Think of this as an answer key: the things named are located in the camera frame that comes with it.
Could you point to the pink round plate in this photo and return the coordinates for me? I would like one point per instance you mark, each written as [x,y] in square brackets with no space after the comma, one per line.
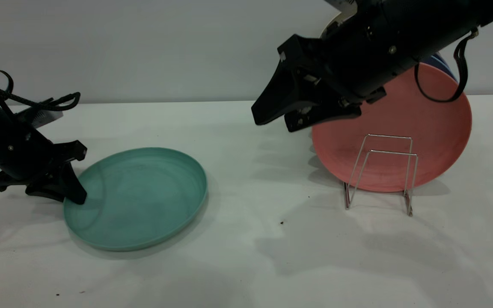
[426,128]

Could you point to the navy blue round plate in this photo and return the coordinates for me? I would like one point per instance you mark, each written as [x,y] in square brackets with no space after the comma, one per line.
[443,66]

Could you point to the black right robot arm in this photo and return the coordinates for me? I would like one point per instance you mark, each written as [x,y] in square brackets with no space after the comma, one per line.
[435,21]

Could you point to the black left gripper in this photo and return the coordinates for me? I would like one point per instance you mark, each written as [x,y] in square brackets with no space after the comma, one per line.
[24,154]

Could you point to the beige round plate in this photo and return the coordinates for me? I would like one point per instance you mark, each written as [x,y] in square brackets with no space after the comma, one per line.
[334,22]

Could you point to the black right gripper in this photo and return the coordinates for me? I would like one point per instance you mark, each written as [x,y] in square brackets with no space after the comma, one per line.
[349,64]

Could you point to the green round plate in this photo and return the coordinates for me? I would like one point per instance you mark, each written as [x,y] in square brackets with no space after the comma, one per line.
[144,201]

